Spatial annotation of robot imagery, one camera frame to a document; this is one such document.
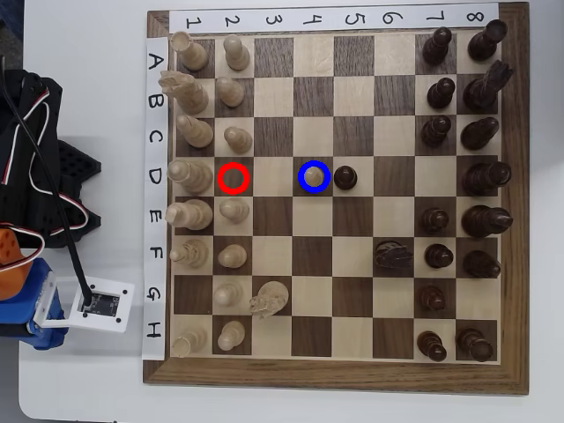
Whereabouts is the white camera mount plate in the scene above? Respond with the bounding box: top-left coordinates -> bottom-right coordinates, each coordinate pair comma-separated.
33,276 -> 136,335

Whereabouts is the light wooden bishop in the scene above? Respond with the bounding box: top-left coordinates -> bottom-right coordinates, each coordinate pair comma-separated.
175,114 -> 216,149
169,239 -> 209,270

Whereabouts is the dark wooden bishop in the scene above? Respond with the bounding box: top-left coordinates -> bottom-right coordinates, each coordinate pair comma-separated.
460,116 -> 501,151
462,249 -> 502,279

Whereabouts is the white letter label strip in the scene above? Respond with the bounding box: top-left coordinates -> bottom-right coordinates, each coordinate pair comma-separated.
141,36 -> 169,361

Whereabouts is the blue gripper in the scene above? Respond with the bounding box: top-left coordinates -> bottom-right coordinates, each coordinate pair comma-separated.
0,257 -> 70,352

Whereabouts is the light wooden rook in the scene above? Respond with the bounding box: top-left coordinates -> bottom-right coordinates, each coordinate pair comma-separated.
169,30 -> 209,72
170,324 -> 208,359

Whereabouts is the white number label strip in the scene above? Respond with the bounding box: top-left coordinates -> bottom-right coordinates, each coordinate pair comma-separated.
168,3 -> 500,33

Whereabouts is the wooden chessboard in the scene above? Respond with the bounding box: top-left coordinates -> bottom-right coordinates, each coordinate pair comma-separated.
142,2 -> 531,397

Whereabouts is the white red servo wire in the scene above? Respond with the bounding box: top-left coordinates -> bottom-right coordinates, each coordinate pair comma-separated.
0,85 -> 53,186
26,165 -> 90,234
0,224 -> 46,271

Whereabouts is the dark wooden knight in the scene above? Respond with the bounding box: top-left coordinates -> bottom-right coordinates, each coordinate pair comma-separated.
373,240 -> 414,271
462,59 -> 515,112

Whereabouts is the dark wooden rook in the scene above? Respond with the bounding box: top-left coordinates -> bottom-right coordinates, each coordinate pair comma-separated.
467,19 -> 508,63
456,328 -> 494,364

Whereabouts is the light wooden knight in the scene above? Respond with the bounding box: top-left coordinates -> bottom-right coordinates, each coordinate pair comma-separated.
249,280 -> 291,321
158,70 -> 210,115

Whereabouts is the light wooden queen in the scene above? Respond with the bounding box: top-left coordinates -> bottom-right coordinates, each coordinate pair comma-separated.
167,159 -> 215,197

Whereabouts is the dark wooden king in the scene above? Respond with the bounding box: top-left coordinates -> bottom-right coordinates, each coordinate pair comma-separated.
461,204 -> 515,239

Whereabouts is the light wooden king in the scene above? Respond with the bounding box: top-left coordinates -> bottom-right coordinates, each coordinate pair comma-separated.
165,198 -> 214,231

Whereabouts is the dark wooden pawn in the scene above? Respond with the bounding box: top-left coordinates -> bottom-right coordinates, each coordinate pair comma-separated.
416,330 -> 449,364
421,207 -> 450,234
420,115 -> 452,148
424,243 -> 455,270
333,165 -> 359,191
426,77 -> 456,110
421,26 -> 454,67
416,285 -> 446,312

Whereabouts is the light wooden pawn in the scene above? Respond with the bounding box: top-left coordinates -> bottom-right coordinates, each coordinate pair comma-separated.
217,320 -> 247,353
217,243 -> 249,269
219,197 -> 250,225
302,165 -> 328,189
212,280 -> 244,309
223,126 -> 254,154
215,77 -> 246,108
222,33 -> 251,71

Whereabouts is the dark wooden queen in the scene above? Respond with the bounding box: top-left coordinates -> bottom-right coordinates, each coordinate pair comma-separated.
462,161 -> 513,197

